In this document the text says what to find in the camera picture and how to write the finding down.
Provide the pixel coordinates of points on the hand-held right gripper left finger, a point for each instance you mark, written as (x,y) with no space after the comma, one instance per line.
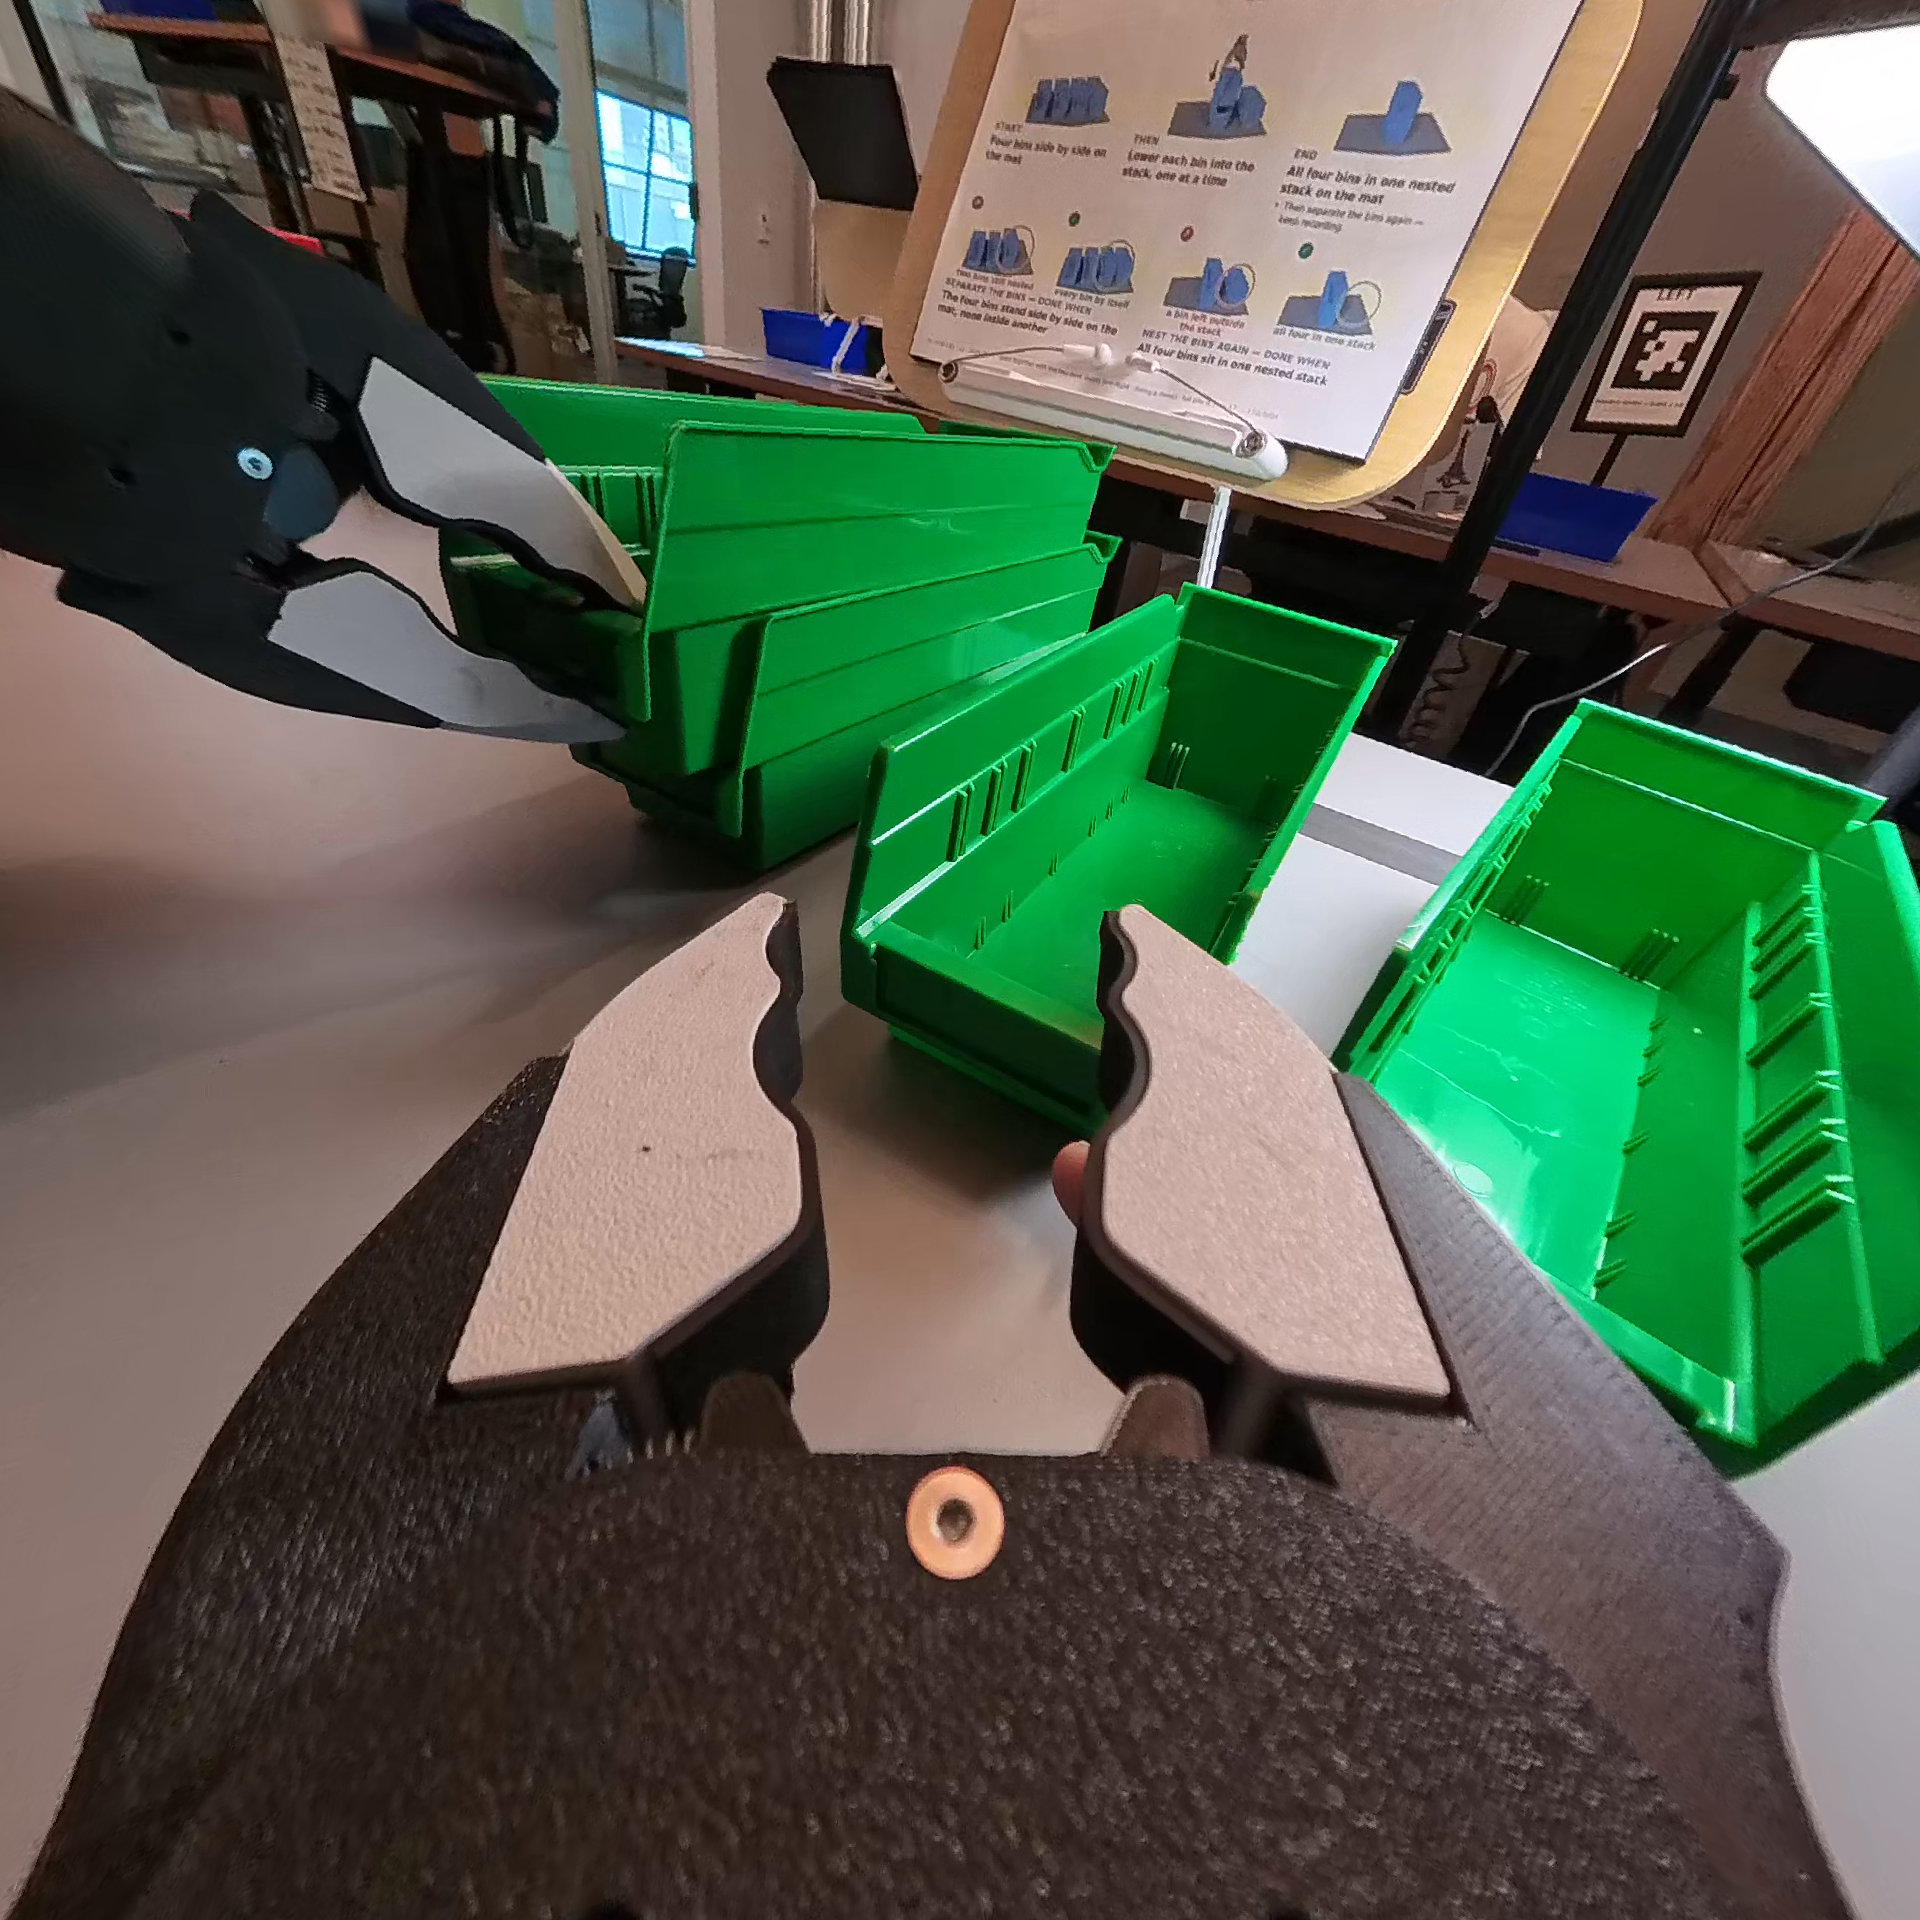
(644,1202)

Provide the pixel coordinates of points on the blue storage box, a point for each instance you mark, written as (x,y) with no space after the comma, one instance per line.
(810,336)
(1576,517)

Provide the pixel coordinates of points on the black-white marker sign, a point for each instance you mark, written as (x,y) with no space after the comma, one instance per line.
(1659,356)

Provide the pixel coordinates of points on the instruction sheet on board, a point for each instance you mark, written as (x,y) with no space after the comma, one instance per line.
(1556,149)

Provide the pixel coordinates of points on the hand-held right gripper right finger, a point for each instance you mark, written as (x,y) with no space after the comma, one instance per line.
(1259,1217)

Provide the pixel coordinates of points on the green plastic bin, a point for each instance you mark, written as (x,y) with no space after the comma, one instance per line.
(1018,898)
(1531,1079)
(900,752)
(864,513)

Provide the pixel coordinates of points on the black metal post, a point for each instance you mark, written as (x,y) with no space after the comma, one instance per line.
(1576,334)

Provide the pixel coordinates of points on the cardboard box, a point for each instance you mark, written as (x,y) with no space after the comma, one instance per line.
(856,265)

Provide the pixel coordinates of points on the white stand strut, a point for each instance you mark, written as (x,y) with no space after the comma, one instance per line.
(1219,541)

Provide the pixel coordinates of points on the black panel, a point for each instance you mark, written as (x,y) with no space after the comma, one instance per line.
(849,136)

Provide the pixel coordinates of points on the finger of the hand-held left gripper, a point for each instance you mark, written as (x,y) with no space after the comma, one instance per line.
(406,658)
(461,447)

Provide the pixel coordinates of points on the person's right hand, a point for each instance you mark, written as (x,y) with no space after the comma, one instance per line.
(1069,1185)

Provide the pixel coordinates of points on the printed instruction sheet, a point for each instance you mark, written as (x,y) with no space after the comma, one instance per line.
(1201,301)

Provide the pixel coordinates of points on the white page holder bar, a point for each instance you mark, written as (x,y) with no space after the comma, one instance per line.
(1108,416)

